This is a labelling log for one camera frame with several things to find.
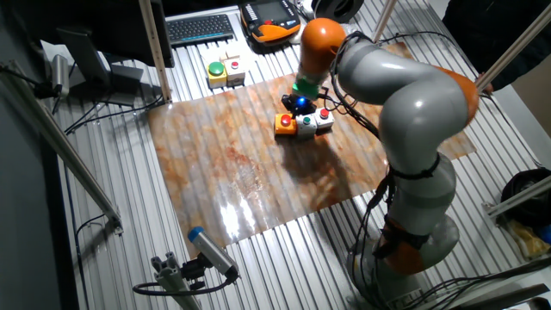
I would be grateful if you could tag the grey box with green button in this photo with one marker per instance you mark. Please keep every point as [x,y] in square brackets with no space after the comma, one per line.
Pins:
[306,125]

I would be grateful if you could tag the long diagonal aluminium beam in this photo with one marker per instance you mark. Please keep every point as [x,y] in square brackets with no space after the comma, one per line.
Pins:
[56,138]

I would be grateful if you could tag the marble pattern mat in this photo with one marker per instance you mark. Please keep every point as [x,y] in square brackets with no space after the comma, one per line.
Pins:
[258,172]

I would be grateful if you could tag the silver cylinder camera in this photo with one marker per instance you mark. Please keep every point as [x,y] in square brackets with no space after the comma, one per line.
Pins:
[60,73]

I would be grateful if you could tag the slanted aluminium bar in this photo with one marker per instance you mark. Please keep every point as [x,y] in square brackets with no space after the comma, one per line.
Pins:
[516,47]

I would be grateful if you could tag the black monitor stand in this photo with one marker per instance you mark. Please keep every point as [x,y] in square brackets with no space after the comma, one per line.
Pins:
[90,64]

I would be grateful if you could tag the black spool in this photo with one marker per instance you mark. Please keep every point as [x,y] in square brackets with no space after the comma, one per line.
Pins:
[338,8]

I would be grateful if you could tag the white round object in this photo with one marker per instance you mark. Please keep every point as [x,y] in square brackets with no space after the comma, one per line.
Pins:
[296,39]

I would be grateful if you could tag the thin silver post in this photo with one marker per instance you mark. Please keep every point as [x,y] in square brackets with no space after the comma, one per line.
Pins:
[383,19]

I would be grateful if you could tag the yellow box with green button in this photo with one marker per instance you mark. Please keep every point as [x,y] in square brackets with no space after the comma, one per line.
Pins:
[216,75]

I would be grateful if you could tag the aluminium camera mount profile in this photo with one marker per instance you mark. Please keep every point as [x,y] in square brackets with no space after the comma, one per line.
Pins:
[172,280]

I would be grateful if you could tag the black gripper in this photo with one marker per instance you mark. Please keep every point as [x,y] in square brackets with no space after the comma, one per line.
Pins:
[301,103]

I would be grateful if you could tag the short aluminium profile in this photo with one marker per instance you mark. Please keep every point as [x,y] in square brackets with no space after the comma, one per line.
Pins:
[516,200]

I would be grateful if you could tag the black monitor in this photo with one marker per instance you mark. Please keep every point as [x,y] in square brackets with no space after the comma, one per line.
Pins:
[86,26]

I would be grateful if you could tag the orange box with red button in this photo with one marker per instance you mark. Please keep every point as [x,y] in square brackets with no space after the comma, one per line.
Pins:
[284,125]

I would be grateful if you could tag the black bag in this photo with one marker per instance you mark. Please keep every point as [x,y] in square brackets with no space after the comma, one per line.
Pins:
[527,194]

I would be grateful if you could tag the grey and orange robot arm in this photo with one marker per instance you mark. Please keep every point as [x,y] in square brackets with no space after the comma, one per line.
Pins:
[413,112]

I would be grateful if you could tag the black keyboard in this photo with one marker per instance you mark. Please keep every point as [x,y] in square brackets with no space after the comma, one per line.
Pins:
[200,29]

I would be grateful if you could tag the beige upright post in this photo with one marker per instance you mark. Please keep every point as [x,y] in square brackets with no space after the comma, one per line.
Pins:
[156,51]

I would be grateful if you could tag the person in dark clothes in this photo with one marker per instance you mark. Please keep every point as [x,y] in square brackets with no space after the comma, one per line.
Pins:
[486,39]

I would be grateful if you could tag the silver camera with blue cap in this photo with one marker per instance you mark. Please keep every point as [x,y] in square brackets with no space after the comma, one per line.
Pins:
[213,252]

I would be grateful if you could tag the orange and black teach pendant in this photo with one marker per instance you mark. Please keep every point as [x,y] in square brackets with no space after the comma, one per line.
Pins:
[269,21]

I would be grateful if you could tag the yellow plastic bag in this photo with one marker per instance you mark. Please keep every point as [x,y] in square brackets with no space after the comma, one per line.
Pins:
[525,239]

